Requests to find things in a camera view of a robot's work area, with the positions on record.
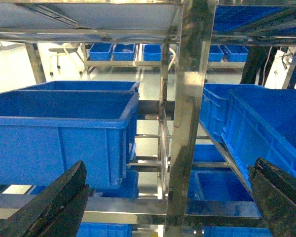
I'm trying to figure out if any blue bin left front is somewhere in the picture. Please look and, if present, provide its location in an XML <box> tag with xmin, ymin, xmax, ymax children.
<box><xmin>0</xmin><ymin>90</ymin><xmax>139</xmax><ymax>189</ymax></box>

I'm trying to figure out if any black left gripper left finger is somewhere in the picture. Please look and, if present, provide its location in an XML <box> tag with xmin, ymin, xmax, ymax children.
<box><xmin>0</xmin><ymin>160</ymin><xmax>89</xmax><ymax>237</ymax></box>

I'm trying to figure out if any steel shelf rack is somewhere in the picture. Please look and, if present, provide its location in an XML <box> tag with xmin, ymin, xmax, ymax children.
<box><xmin>0</xmin><ymin>0</ymin><xmax>296</xmax><ymax>233</ymax></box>

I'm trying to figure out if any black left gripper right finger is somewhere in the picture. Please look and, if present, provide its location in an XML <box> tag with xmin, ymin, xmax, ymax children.
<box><xmin>249</xmin><ymin>158</ymin><xmax>296</xmax><ymax>237</ymax></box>

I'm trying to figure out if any blue bin left rear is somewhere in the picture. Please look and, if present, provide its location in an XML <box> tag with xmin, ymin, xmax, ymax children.
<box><xmin>20</xmin><ymin>81</ymin><xmax>140</xmax><ymax>92</ymax></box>

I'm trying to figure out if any blue bin right rear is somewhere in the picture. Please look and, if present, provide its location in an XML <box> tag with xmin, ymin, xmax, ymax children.
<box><xmin>199</xmin><ymin>83</ymin><xmax>264</xmax><ymax>143</ymax></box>

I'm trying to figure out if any blue bin right shelf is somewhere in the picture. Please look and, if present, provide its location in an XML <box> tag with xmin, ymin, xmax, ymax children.
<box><xmin>222</xmin><ymin>88</ymin><xmax>296</xmax><ymax>185</ymax></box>

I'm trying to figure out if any blue bin bottom left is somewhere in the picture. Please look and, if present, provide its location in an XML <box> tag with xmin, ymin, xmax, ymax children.
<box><xmin>76</xmin><ymin>223</ymin><xmax>132</xmax><ymax>237</ymax></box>

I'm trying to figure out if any blue bin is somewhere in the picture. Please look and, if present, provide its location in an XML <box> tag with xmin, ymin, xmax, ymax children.
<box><xmin>0</xmin><ymin>90</ymin><xmax>139</xmax><ymax>189</ymax></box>
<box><xmin>199</xmin><ymin>83</ymin><xmax>264</xmax><ymax>143</ymax></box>
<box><xmin>20</xmin><ymin>81</ymin><xmax>140</xmax><ymax>92</ymax></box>
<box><xmin>76</xmin><ymin>223</ymin><xmax>132</xmax><ymax>237</ymax></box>
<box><xmin>187</xmin><ymin>170</ymin><xmax>253</xmax><ymax>201</ymax></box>

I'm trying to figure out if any blue bin lower right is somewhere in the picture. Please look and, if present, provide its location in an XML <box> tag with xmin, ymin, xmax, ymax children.
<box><xmin>187</xmin><ymin>170</ymin><xmax>253</xmax><ymax>201</ymax></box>

